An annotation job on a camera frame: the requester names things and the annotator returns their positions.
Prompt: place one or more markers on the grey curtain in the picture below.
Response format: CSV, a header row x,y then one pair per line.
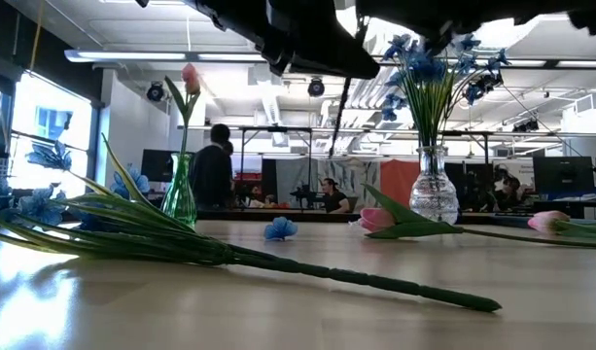
x,y
290,177

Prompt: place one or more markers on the orange wall panel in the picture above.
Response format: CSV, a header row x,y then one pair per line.
x,y
399,182

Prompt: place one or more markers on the loose blue flower blossom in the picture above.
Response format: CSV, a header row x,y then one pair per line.
x,y
280,228

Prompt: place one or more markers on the pink artificial tulip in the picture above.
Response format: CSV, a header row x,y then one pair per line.
x,y
190,80
377,220
545,221

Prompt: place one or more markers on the leaf-patterned curtain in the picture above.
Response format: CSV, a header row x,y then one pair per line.
x,y
356,180

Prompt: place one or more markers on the black computer monitor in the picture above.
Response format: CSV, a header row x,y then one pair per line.
x,y
156,165
562,174

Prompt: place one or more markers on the blue artificial flower spray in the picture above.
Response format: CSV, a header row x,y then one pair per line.
x,y
426,68
181,240
482,87
398,46

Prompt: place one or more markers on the long ceiling light bar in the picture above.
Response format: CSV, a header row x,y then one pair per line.
x,y
132,56
579,63

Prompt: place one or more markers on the round black ceiling spotlight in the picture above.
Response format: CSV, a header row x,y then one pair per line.
x,y
316,87
155,91

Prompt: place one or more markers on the person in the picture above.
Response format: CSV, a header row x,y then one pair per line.
x,y
334,199
210,170
506,187
255,193

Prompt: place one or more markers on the black ceiling fixture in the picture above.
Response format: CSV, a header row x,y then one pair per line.
x,y
526,125

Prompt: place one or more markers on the green glass vase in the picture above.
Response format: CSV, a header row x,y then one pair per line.
x,y
180,194

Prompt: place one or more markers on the black background table frame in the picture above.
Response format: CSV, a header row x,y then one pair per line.
x,y
275,129

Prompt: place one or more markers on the clear glass vase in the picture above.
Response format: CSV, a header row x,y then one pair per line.
x,y
433,194

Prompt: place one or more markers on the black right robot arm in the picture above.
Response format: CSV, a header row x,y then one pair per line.
x,y
589,14

